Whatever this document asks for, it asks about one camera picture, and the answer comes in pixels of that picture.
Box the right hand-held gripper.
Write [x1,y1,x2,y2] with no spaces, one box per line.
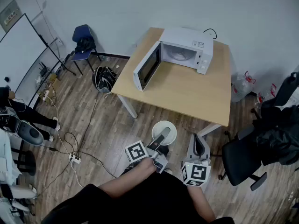
[181,133,212,187]

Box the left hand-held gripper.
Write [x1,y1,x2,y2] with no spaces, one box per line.
[125,126,171,174]

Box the white bowl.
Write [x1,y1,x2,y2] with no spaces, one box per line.
[151,120,178,146]

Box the white microwave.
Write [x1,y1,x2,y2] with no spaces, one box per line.
[133,27,214,92]

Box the person's left forearm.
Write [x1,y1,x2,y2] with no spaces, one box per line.
[98,158,157,198]

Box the person's right forearm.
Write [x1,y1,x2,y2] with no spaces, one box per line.
[186,183,217,223]

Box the black office chair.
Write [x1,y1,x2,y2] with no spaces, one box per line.
[218,124,268,191]

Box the wooden table with white legs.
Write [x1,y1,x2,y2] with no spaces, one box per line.
[111,27,232,137]

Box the person's black shirt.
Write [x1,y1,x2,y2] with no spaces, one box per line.
[41,171,235,224]

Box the pile of black clothing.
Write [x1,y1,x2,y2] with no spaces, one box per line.
[252,71,299,166]

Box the black helmet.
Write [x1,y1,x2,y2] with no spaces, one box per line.
[92,66,117,93]

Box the blue chair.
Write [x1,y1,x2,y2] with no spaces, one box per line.
[71,24,102,76]

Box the black bag on chair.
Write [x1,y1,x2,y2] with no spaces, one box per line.
[74,36,97,54]

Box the grey rounded machine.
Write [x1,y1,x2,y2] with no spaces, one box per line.
[0,112,44,147]

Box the black router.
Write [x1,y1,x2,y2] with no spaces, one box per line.
[38,61,48,77]

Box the whiteboard on stand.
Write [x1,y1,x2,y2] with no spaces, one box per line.
[0,13,77,107]

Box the black floor cable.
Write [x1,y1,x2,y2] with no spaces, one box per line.
[49,91,117,179]

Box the white floor cable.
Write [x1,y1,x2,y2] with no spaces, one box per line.
[45,94,84,189]

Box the black microwave cable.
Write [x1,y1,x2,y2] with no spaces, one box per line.
[203,28,218,40]

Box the wall sign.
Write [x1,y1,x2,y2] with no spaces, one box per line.
[0,0,23,33]

